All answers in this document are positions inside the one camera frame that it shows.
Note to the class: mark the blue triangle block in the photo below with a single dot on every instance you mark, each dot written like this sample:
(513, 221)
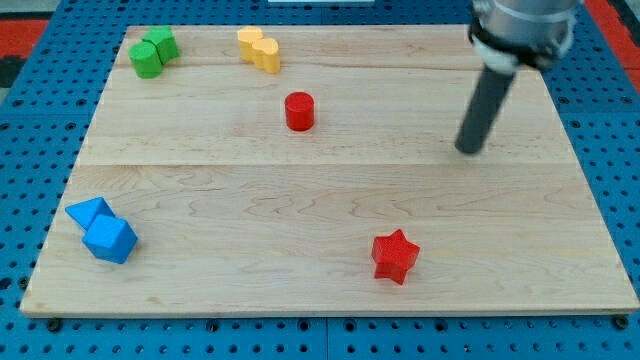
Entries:
(84, 213)

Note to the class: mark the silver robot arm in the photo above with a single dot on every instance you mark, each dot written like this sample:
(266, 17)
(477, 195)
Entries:
(508, 34)

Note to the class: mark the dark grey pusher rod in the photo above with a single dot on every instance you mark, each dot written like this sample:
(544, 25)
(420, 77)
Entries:
(489, 94)

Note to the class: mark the green cylinder block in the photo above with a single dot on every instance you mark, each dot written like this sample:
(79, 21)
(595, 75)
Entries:
(145, 60)

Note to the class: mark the red star block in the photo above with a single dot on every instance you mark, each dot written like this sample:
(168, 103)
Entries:
(394, 256)

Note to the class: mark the red cylinder block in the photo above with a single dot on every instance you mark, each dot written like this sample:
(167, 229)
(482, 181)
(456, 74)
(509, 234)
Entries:
(299, 111)

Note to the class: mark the yellow hexagon block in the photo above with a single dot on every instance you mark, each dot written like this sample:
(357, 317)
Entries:
(246, 37)

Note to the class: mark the yellow heart block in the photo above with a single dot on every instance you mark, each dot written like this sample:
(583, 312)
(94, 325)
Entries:
(265, 55)

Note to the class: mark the green hexagon block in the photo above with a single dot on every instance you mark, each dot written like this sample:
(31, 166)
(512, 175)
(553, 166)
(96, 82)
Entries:
(163, 39)

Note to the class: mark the wooden board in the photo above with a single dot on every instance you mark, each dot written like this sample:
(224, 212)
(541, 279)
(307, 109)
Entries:
(239, 216)

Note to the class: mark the blue cube block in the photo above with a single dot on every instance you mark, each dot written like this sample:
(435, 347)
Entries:
(110, 238)

